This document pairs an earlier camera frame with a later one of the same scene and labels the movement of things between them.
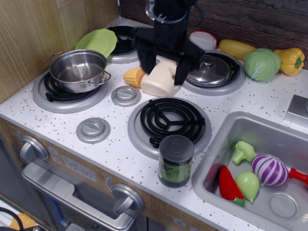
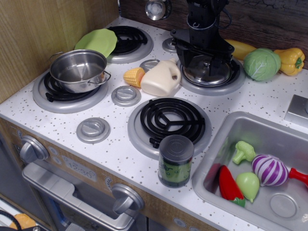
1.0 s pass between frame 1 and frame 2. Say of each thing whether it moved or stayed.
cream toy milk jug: stayed
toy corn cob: stayed
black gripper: moved
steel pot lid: stayed
